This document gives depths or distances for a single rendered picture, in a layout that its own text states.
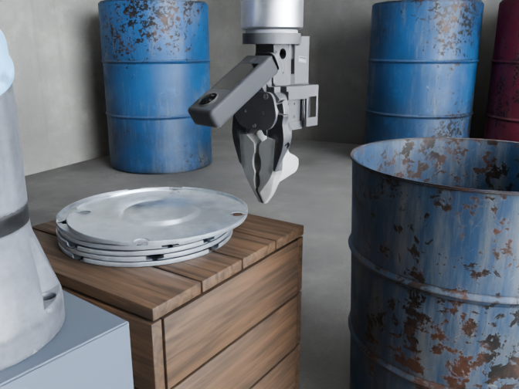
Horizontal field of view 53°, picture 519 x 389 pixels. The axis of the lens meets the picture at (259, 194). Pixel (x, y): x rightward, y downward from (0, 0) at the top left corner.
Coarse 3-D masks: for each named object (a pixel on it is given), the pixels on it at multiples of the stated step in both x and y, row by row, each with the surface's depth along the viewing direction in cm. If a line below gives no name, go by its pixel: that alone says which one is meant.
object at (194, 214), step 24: (120, 192) 97; (144, 192) 99; (168, 192) 99; (192, 192) 99; (216, 192) 97; (72, 216) 85; (96, 216) 85; (120, 216) 84; (144, 216) 83; (168, 216) 83; (192, 216) 84; (216, 216) 85; (240, 216) 85; (96, 240) 74; (120, 240) 73; (168, 240) 73; (192, 240) 74
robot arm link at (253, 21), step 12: (252, 0) 60; (264, 0) 59; (276, 0) 59; (288, 0) 60; (300, 0) 61; (252, 12) 60; (264, 12) 60; (276, 12) 60; (288, 12) 60; (300, 12) 62; (252, 24) 61; (264, 24) 60; (276, 24) 60; (288, 24) 60; (300, 24) 62
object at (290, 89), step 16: (272, 32) 60; (256, 48) 64; (272, 48) 63; (288, 48) 65; (304, 48) 66; (288, 64) 65; (304, 64) 67; (272, 80) 63; (288, 80) 66; (304, 80) 67; (256, 96) 64; (272, 96) 62; (288, 96) 63; (304, 96) 65; (240, 112) 66; (256, 112) 64; (272, 112) 62; (288, 112) 63; (304, 112) 67; (256, 128) 65
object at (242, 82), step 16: (240, 64) 64; (256, 64) 62; (272, 64) 62; (224, 80) 62; (240, 80) 60; (256, 80) 61; (208, 96) 59; (224, 96) 59; (240, 96) 60; (192, 112) 60; (208, 112) 58; (224, 112) 59
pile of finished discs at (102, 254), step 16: (112, 192) 100; (176, 192) 101; (64, 208) 90; (64, 224) 84; (64, 240) 80; (80, 240) 77; (144, 240) 75; (208, 240) 82; (224, 240) 85; (80, 256) 80; (96, 256) 77; (112, 256) 76; (128, 256) 78; (144, 256) 76; (160, 256) 78; (176, 256) 78; (192, 256) 79
